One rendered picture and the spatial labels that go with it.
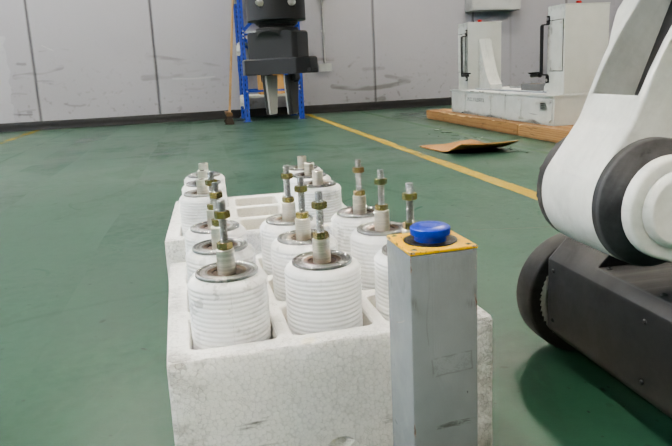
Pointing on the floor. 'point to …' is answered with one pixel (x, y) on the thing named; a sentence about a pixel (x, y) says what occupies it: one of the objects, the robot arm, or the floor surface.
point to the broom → (230, 66)
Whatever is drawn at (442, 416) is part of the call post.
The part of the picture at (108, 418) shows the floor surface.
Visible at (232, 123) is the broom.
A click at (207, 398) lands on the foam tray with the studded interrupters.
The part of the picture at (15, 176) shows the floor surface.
